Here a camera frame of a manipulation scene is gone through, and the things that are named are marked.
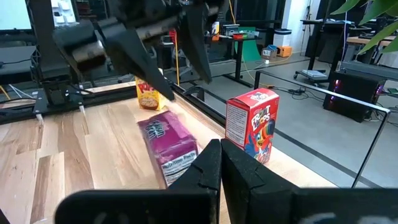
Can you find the black aluminium rig frame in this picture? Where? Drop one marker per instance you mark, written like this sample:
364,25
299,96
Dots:
102,96

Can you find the purple Raisin Bran cereal box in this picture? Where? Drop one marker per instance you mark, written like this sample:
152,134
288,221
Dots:
168,140

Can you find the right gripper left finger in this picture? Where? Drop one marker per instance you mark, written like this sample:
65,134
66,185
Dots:
208,174

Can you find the small cardboard box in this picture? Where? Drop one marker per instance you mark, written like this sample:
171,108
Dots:
268,53

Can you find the yellow Pops cereal box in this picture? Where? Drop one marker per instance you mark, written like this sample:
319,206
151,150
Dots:
149,99

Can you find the white bin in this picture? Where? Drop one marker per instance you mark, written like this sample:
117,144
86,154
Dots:
282,39

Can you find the grey desk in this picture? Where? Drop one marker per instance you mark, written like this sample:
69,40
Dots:
15,62

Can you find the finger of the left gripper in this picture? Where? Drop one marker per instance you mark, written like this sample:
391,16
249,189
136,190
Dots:
196,40
133,56

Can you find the orange box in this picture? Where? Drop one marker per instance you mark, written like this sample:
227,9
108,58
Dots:
284,51

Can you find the green board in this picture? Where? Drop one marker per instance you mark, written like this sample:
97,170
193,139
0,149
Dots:
250,49

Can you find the black computer tower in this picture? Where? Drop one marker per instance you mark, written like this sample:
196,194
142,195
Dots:
354,96

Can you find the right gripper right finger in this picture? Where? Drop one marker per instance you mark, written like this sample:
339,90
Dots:
242,186

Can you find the red Froot Loops cereal box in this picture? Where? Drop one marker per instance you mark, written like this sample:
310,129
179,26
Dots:
252,124

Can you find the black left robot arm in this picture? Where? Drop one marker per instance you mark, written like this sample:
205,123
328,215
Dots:
77,43

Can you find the white panel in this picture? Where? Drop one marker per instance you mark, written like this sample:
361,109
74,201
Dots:
63,12

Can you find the black standing desk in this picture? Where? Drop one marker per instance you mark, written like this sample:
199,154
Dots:
320,40
238,62

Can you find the computer monitor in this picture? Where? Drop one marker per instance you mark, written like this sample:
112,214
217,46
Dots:
15,14

